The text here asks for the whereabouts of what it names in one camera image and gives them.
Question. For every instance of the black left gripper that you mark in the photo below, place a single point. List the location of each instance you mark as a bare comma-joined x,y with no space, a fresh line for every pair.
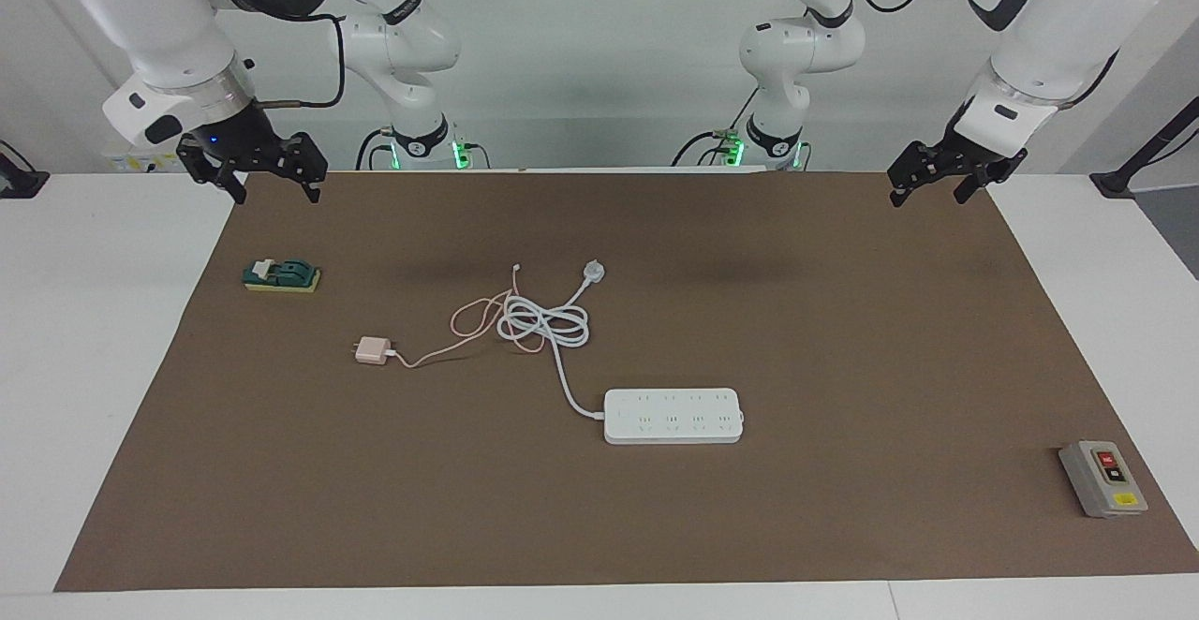
965,147

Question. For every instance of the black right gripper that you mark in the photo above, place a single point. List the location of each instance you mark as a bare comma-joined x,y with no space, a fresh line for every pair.
239,138

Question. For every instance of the pink charger adapter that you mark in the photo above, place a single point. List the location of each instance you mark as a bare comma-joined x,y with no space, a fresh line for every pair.
373,351

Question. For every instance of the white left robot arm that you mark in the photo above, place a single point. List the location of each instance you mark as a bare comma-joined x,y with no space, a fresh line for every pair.
1058,30

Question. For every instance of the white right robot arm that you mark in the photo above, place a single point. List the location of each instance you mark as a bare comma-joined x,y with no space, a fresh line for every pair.
169,11

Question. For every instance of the white power strip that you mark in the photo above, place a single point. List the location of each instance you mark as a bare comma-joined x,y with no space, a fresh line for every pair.
674,414

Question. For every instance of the green circuit board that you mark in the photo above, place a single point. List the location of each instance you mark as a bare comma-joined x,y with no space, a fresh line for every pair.
290,273

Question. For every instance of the white box with yellow labels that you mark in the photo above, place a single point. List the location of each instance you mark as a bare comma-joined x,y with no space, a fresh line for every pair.
140,163

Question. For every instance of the black table clamp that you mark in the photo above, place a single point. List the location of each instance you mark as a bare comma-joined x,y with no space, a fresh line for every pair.
19,180
1138,161

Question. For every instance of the brown table mat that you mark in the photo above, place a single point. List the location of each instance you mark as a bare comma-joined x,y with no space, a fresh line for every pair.
843,367

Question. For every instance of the grey on-off switch box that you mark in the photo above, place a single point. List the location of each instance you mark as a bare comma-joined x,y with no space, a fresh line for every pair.
1105,479

